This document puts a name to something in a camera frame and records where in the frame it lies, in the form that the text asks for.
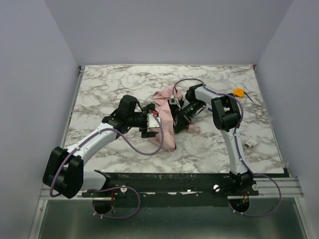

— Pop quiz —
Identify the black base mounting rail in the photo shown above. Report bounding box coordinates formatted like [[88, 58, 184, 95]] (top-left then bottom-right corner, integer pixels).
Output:
[[82, 173, 259, 208]]

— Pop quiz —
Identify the orange tape measure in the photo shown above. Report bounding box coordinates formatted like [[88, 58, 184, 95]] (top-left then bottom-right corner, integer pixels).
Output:
[[233, 88, 245, 98]]

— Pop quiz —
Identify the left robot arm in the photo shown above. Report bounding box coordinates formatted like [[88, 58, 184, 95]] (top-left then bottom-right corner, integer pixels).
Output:
[[42, 95, 163, 199]]

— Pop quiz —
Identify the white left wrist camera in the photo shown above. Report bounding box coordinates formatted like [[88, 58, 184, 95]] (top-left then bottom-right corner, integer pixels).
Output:
[[147, 114, 161, 128]]

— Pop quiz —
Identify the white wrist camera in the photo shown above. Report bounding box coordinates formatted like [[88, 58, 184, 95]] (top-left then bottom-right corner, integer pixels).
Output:
[[169, 99, 180, 107], [147, 114, 161, 128]]

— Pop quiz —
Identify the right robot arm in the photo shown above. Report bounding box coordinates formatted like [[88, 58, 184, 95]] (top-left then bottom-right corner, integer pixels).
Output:
[[168, 84, 254, 193]]

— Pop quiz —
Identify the pink folding umbrella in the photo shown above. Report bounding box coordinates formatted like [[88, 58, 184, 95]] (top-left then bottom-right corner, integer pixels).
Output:
[[148, 84, 201, 152]]

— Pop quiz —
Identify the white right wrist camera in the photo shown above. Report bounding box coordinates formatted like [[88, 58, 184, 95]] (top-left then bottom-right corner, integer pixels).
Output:
[[169, 99, 180, 107]]

